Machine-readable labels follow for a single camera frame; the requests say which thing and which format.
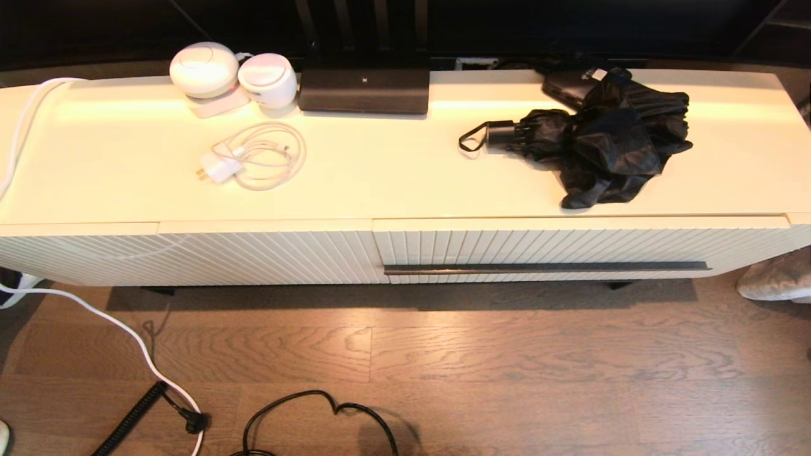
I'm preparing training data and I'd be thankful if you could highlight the white fluffy slipper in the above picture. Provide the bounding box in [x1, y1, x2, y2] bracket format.
[736, 247, 811, 303]

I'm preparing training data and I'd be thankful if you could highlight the small white round device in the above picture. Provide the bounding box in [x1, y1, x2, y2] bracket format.
[238, 53, 298, 115]

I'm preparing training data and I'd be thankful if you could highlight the thin black cable with plug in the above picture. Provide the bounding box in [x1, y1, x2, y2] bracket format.
[162, 386, 210, 435]

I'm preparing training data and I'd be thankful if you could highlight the white charger adapter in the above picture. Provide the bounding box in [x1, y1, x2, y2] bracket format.
[195, 152, 243, 185]

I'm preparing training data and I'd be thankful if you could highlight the large white round device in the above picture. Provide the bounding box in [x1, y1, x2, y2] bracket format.
[169, 41, 251, 119]

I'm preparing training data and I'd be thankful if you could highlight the black coiled cable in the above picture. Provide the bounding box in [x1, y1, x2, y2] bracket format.
[92, 380, 169, 456]

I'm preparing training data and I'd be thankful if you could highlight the black router with antennas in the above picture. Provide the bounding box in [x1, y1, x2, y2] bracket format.
[295, 0, 431, 116]

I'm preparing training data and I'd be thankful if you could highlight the white coiled charging cable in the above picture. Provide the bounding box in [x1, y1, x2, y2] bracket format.
[211, 122, 307, 191]

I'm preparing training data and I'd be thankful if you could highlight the thick white cable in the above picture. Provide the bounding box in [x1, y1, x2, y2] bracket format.
[0, 77, 86, 200]

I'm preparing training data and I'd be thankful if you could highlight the black looped power cable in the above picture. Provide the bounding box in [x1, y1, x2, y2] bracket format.
[229, 389, 400, 456]

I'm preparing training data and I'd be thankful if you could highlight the white power strip cable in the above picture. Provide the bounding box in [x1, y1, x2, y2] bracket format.
[0, 283, 205, 456]

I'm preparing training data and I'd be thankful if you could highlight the cream ribbed-front drawer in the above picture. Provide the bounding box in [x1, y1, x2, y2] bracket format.
[373, 217, 793, 284]

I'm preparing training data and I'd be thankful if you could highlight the black set-top box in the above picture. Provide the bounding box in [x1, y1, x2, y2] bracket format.
[542, 68, 603, 108]

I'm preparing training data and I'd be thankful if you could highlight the black folding umbrella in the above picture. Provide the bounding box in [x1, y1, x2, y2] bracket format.
[458, 68, 694, 210]

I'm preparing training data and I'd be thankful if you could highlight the white slatted cabinet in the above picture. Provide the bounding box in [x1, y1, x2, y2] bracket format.
[0, 66, 811, 289]

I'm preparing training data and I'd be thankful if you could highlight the white sneaker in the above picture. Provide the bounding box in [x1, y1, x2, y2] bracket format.
[0, 271, 42, 309]

